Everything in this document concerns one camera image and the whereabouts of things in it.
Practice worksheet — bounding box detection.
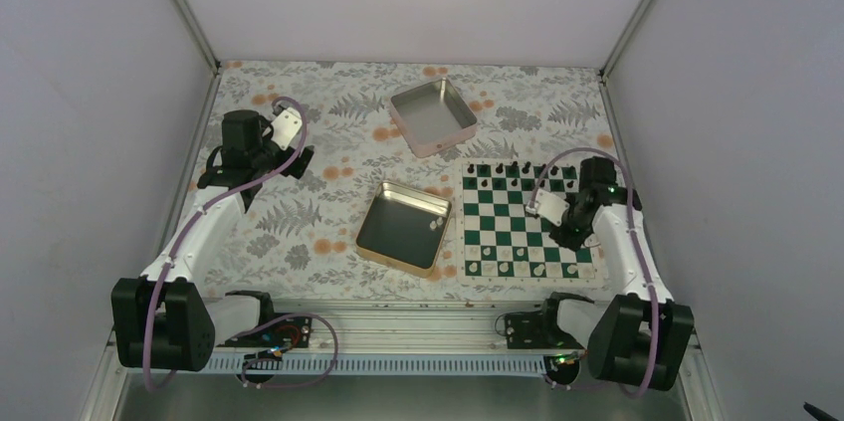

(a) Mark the aluminium mounting rail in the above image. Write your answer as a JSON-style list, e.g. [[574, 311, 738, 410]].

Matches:
[[108, 302, 701, 376]]

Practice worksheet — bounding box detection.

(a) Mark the left wrist camera silver plate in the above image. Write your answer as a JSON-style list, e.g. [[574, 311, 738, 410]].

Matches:
[[271, 107, 303, 150]]

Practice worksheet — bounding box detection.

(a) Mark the left aluminium frame post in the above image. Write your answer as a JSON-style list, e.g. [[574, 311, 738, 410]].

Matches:
[[172, 0, 220, 74]]

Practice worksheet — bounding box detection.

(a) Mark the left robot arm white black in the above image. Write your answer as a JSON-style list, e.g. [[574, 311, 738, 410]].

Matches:
[[110, 98, 315, 371]]

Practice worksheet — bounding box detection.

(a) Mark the right aluminium frame post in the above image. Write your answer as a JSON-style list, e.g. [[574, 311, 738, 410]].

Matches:
[[599, 0, 655, 84]]

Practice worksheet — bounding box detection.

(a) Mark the black chess pieces row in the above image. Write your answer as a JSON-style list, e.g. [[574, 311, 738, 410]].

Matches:
[[461, 160, 578, 192]]

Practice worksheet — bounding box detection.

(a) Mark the floral table mat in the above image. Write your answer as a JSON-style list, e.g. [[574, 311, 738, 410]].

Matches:
[[195, 60, 615, 304]]

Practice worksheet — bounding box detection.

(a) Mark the gold square tin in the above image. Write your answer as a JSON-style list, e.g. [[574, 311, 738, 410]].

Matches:
[[354, 181, 453, 279]]

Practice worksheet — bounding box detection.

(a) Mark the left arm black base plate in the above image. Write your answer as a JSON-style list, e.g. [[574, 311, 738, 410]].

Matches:
[[223, 316, 313, 350]]

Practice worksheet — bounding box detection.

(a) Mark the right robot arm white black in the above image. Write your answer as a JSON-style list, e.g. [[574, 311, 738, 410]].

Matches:
[[527, 149, 695, 398]]

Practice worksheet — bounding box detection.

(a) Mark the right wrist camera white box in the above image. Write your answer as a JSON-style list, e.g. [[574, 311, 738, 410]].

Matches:
[[525, 189, 569, 226]]

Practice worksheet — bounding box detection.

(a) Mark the white chess pieces group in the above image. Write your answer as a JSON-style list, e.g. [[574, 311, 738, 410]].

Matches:
[[440, 215, 598, 282]]

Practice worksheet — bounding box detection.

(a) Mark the green white chess board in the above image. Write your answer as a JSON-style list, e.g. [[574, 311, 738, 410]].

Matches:
[[455, 158, 607, 291]]

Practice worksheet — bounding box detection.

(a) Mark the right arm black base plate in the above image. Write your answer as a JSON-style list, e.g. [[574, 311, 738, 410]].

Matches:
[[493, 312, 586, 350]]

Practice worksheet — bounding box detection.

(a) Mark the aluminium frame post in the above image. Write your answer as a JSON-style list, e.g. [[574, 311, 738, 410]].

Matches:
[[599, 0, 655, 84], [172, 0, 220, 74]]

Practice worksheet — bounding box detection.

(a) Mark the pink square tin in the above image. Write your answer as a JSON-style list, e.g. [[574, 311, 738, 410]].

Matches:
[[386, 76, 478, 158]]

